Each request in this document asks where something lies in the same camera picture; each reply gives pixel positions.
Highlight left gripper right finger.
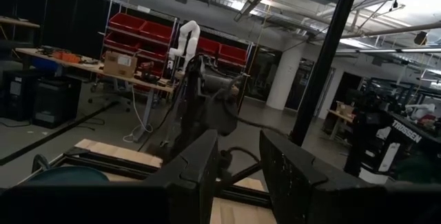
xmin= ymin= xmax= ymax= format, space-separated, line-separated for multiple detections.
xmin=259 ymin=130 xmax=441 ymax=224

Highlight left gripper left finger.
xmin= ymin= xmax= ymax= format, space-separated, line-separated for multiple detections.
xmin=0 ymin=129 xmax=219 ymax=224

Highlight dark teal plate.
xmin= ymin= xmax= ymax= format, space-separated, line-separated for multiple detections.
xmin=27 ymin=165 xmax=110 ymax=185

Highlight metal rack with red bins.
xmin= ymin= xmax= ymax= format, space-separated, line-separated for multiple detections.
xmin=101 ymin=0 xmax=181 ymax=92
xmin=196 ymin=36 xmax=255 ymax=79

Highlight white building column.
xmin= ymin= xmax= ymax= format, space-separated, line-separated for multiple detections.
xmin=265 ymin=45 xmax=305 ymax=112

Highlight small wooden table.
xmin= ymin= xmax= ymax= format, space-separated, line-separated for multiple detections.
xmin=326 ymin=101 xmax=356 ymax=141

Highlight red black power tool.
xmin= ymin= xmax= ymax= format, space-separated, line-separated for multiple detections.
xmin=136 ymin=61 xmax=160 ymax=84

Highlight black Trossen robot station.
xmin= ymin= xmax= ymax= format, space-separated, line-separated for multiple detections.
xmin=343 ymin=88 xmax=441 ymax=185

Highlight cardboard box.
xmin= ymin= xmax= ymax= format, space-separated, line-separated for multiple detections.
xmin=102 ymin=50 xmax=139 ymax=79

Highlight long wooden workbench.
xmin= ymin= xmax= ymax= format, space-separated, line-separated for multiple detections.
xmin=15 ymin=47 xmax=177 ymax=143

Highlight black equipment case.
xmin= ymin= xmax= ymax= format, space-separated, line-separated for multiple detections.
xmin=32 ymin=77 xmax=83 ymax=130

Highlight orange item on workbench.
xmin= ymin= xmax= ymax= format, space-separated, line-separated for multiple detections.
xmin=51 ymin=50 xmax=83 ymax=64

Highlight black computer tower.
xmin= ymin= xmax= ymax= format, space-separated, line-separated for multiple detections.
xmin=0 ymin=69 xmax=39 ymax=122

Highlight white hanging cable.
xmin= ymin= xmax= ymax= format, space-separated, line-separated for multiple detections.
xmin=122 ymin=85 xmax=154 ymax=144

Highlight black aluminium frame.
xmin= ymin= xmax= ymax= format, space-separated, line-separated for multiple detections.
xmin=51 ymin=0 xmax=365 ymax=208

